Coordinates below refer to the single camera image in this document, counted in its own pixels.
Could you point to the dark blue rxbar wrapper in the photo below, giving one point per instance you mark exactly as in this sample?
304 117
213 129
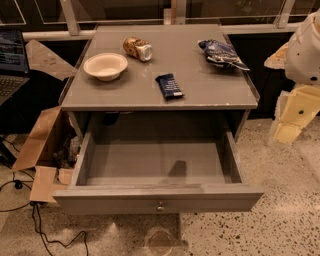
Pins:
168 86

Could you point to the white metal railing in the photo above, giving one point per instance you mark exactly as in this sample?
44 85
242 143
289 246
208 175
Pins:
65 19

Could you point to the brown cardboard box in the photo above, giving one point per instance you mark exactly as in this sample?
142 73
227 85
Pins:
46 151

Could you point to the white paper bowl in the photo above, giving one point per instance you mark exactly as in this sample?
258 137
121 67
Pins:
105 66

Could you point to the open black laptop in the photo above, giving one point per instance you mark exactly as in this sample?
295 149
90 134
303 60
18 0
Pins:
14 66

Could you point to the round metal drawer knob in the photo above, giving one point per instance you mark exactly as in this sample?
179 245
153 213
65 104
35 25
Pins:
160 207

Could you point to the grey cabinet table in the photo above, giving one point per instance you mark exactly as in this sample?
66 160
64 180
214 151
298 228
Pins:
175 50

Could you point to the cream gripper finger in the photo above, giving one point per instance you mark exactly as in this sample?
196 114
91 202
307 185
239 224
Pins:
301 106

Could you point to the gold crushed drink can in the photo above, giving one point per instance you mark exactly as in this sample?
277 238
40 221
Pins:
138 48

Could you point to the grey open top drawer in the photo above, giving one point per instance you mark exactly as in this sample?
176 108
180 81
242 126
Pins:
129 162

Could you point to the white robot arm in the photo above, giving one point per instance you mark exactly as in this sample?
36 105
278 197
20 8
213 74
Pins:
308 29

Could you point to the blue white chip bag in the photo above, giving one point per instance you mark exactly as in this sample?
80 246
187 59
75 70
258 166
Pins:
221 55

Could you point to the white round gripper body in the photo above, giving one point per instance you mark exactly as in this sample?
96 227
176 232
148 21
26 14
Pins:
304 56

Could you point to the brown cardboard flap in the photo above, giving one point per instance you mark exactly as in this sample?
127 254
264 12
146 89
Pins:
41 58

